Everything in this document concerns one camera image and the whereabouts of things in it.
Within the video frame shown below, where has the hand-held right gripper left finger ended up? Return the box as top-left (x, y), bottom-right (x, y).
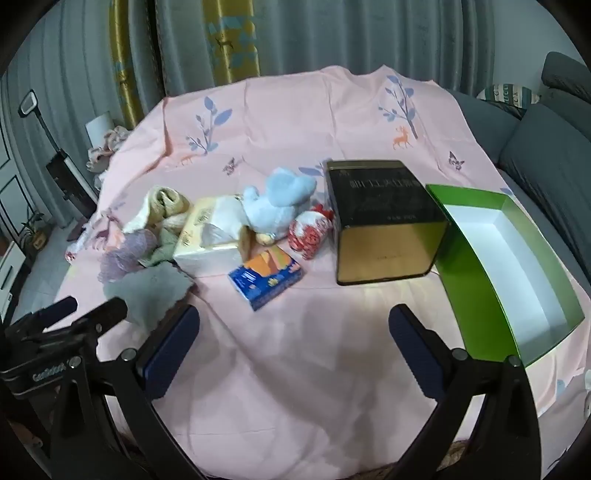
top-left (46, 305), bottom-right (208, 480)

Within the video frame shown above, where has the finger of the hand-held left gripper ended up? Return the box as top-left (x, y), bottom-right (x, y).
top-left (7, 296), bottom-right (78, 335)
top-left (44, 296), bottom-right (129, 344)

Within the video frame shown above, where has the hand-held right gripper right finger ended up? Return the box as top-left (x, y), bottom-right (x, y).
top-left (388, 305), bottom-right (543, 480)

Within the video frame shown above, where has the green cardboard box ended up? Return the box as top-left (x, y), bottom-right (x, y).
top-left (425, 184), bottom-right (586, 370)

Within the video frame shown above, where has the blue tissue pack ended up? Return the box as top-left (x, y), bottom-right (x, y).
top-left (228, 244), bottom-right (304, 312)

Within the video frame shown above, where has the red and white sock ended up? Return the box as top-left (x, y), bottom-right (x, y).
top-left (287, 205), bottom-right (334, 259)

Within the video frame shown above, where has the light blue plush toy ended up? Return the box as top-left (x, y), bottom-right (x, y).
top-left (238, 167), bottom-right (318, 264)

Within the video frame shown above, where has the grey-green towel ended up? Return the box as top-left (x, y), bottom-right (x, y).
top-left (104, 265), bottom-right (195, 333)

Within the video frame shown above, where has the white cabinet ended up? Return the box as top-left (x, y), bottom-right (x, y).
top-left (0, 237), bottom-right (33, 319)

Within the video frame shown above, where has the purple cloth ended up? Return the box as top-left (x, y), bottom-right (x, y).
top-left (98, 228), bottom-right (160, 283)

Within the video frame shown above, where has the potted plant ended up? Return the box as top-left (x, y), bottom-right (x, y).
top-left (21, 211), bottom-right (52, 246)

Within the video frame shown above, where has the green sock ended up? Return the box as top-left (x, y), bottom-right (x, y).
top-left (139, 228), bottom-right (181, 268)

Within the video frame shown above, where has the yellow tissue pack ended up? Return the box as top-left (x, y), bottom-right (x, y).
top-left (173, 196), bottom-right (252, 278)

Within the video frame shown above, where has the pink printed bed sheet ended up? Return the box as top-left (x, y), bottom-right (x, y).
top-left (65, 65), bottom-right (591, 468)

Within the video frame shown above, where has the yellow rolled towel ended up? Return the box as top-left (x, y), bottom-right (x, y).
top-left (122, 186), bottom-right (192, 234)

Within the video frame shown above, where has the black floor appliance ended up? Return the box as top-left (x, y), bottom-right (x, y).
top-left (46, 150), bottom-right (100, 229)

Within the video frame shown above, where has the black and gold tin box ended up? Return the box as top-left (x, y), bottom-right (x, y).
top-left (324, 159), bottom-right (451, 286)

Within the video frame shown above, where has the white lamp shade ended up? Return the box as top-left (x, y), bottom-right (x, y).
top-left (85, 113), bottom-right (114, 146)

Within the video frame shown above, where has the black floor lamp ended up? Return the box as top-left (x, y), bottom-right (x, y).
top-left (18, 91), bottom-right (65, 155)

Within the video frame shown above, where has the grey sofa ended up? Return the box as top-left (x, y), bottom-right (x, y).
top-left (450, 52), bottom-right (591, 278)

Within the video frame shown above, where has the striped pillow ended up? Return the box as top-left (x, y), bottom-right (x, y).
top-left (476, 83), bottom-right (541, 121)

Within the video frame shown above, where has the yellow patterned curtain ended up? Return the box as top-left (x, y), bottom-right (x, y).
top-left (109, 0), bottom-right (262, 130)

